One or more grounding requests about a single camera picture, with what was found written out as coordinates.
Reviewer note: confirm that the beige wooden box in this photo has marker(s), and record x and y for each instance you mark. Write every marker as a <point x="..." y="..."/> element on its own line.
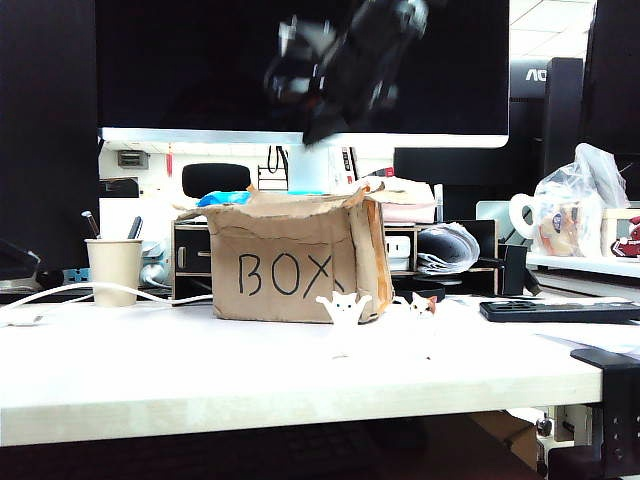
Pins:
<point x="609" y="225"/>

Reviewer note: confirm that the black remote control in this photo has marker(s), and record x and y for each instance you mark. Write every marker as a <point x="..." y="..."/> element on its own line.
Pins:
<point x="560" y="312"/>

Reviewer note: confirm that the black monitor glossy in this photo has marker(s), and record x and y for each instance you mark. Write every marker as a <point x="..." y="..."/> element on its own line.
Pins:
<point x="615" y="75"/>

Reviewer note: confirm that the white carton red label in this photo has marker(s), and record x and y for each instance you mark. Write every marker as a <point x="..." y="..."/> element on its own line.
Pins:
<point x="342" y="167"/>

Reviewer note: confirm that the rolled newspaper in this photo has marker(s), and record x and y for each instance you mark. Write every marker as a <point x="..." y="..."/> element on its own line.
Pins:
<point x="449" y="247"/>

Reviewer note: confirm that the blue plastic bag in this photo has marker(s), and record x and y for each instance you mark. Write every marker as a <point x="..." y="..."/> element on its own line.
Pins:
<point x="220" y="199"/>

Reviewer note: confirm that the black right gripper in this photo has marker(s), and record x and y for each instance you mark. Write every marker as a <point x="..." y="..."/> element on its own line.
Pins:
<point x="340" y="70"/>

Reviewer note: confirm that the clear plastic bag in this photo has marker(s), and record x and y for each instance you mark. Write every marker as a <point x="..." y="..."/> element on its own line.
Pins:
<point x="592" y="167"/>

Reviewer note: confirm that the black monitor tall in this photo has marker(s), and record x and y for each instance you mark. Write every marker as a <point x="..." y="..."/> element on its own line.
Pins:
<point x="47" y="150"/>

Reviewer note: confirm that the red hanging tassel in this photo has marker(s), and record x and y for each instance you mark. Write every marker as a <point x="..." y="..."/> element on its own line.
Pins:
<point x="169" y="160"/>

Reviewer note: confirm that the black chair headrest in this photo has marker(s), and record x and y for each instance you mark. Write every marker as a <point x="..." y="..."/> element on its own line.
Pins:
<point x="216" y="180"/>

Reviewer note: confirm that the white riser shelf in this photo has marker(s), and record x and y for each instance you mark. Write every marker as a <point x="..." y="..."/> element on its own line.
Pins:
<point x="585" y="264"/>

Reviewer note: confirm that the pink folded stack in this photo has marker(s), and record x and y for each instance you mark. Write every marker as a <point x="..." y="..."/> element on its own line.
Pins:
<point x="407" y="205"/>

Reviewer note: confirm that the white orange cat figurine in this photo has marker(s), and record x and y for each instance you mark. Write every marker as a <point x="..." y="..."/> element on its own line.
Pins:
<point x="420" y="304"/>

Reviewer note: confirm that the brown cardboard box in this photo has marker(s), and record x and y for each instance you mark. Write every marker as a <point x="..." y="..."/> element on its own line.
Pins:
<point x="510" y="435"/>

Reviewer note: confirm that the white printed mug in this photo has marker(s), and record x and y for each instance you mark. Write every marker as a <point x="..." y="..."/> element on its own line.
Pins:
<point x="589" y="227"/>

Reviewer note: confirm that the black desk clamp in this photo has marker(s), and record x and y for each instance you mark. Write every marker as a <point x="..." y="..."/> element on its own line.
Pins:
<point x="620" y="410"/>

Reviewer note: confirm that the black AOC monitor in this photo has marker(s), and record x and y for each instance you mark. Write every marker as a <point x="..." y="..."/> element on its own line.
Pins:
<point x="562" y="125"/>

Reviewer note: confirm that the silver tipped pen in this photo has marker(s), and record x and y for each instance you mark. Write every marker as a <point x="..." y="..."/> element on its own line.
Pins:
<point x="91" y="227"/>

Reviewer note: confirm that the slim white tube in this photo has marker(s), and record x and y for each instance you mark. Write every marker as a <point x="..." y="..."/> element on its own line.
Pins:
<point x="439" y="205"/>

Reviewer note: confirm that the black caster wheel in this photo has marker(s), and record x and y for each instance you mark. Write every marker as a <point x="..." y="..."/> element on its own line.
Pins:
<point x="545" y="427"/>

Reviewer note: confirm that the red white doll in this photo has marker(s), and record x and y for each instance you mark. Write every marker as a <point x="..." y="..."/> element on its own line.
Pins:
<point x="632" y="240"/>

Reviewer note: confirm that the black wooden desk organizer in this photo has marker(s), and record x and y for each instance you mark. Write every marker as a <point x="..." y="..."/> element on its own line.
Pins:
<point x="192" y="260"/>

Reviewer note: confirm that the brown paper box marked BOX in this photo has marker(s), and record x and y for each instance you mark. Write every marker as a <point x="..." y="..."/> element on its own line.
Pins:
<point x="280" y="240"/>

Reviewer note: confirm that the white cat figurine raised arms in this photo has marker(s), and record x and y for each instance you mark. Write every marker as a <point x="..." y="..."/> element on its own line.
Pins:
<point x="344" y="307"/>

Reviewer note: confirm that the black angled bracket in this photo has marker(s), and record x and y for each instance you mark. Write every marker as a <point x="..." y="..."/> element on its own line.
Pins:
<point x="519" y="265"/>

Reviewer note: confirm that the large black monitor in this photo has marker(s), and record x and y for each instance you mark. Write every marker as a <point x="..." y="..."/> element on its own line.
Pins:
<point x="175" y="65"/>

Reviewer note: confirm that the beige paper cup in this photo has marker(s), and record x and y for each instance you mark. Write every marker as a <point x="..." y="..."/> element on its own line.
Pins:
<point x="114" y="270"/>

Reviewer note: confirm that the low black monitor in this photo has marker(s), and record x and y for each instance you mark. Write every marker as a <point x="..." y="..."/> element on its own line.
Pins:
<point x="450" y="167"/>

